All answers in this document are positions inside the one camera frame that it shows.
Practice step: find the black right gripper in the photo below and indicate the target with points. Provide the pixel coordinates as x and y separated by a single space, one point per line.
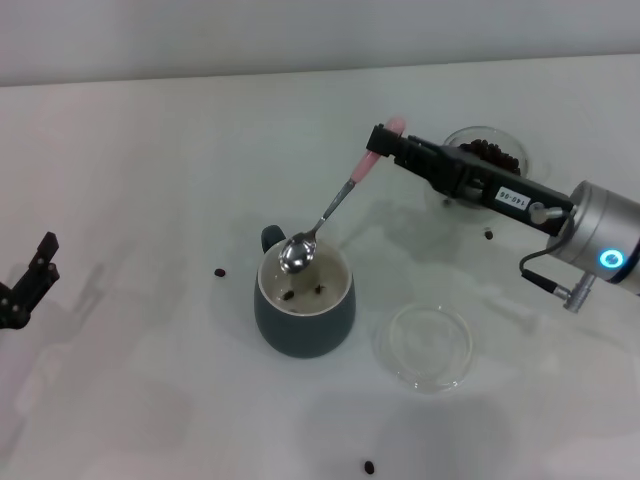
505 195

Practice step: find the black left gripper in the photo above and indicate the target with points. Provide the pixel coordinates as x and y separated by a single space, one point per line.
7 312

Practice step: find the clear glass saucer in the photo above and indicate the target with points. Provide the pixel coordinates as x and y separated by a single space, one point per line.
425 345

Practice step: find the dark teal ceramic mug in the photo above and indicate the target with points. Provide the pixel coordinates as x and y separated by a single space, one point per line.
305 335

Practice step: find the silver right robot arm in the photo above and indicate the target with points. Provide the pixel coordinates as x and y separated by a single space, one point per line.
605 235

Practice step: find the coffee beans heap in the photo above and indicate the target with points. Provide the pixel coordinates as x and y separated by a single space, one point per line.
492 150

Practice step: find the clear glass cup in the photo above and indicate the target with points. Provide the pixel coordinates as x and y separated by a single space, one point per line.
520 147

